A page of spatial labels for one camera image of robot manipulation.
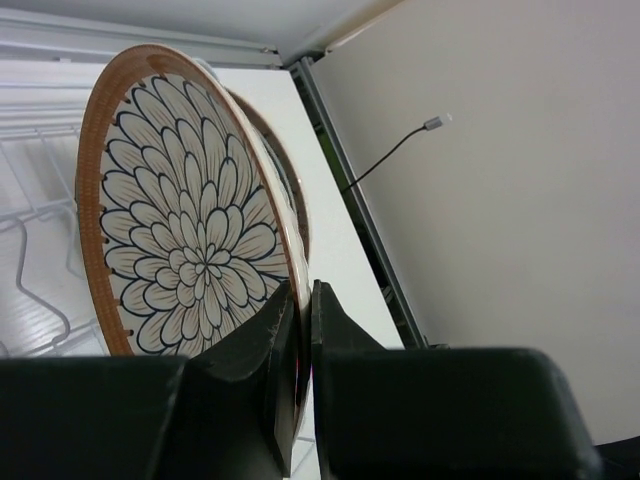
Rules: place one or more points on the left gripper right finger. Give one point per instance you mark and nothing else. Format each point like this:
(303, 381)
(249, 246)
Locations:
(462, 413)

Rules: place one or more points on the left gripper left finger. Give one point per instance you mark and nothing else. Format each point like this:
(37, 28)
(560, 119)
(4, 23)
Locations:
(227, 413)

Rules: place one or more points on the floral brown-rim plate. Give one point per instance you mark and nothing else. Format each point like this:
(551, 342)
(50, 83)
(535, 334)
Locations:
(185, 223)

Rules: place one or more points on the white wire dish rack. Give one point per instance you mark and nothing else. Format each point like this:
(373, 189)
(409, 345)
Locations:
(46, 309)

